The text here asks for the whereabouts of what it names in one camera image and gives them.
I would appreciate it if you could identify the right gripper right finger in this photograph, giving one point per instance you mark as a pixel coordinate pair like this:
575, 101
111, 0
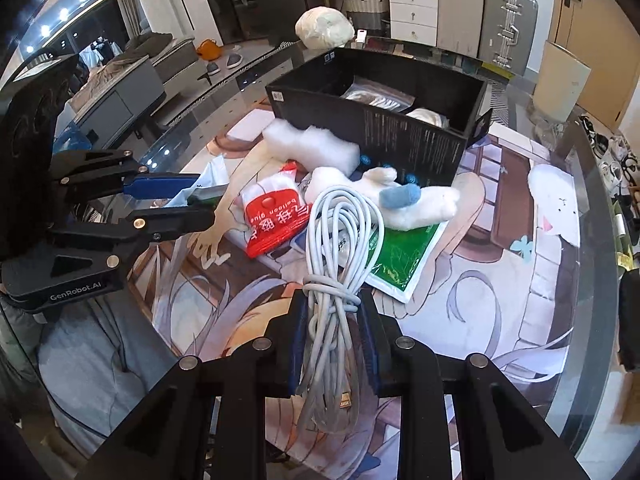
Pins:
501, 436

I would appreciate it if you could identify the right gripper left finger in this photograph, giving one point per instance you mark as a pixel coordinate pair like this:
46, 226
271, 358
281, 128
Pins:
209, 416

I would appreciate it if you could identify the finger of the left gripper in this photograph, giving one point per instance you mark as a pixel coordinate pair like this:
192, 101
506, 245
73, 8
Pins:
150, 224
150, 182

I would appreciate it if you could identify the red white snack packet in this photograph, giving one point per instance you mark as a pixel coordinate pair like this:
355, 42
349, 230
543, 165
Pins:
274, 210

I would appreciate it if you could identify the green medicine packet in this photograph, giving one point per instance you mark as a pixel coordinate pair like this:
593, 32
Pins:
402, 259

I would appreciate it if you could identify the white foam block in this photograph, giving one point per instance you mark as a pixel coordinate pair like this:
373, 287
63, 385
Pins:
311, 148

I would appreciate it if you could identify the white plush toy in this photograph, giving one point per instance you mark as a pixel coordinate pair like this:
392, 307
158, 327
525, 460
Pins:
404, 207

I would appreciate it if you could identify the black storage box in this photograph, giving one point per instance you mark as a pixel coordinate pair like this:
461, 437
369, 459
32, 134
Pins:
416, 117

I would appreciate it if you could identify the grey sofa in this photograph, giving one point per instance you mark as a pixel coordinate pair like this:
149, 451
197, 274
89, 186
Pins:
127, 90

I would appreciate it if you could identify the anime print table mat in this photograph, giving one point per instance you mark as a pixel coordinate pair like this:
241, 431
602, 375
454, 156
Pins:
496, 283

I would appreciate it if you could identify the orange bag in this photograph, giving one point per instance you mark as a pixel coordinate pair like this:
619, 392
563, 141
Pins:
209, 51

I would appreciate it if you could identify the white round plush cushion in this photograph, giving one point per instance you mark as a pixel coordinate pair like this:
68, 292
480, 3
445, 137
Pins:
554, 194

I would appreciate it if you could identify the white plastic bag bundle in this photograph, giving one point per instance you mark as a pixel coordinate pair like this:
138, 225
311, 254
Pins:
324, 28

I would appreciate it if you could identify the woven basket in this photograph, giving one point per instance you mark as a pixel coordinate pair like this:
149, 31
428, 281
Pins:
371, 15

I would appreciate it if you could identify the cream cylindrical trash can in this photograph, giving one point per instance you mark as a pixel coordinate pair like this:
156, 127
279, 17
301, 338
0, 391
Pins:
561, 79

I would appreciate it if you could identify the silver suitcase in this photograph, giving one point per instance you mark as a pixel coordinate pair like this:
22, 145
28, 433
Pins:
507, 34

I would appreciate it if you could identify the wooden door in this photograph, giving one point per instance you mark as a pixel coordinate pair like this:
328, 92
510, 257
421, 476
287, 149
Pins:
600, 35

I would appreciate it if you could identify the beige suitcase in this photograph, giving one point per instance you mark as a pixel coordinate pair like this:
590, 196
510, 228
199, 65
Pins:
458, 26

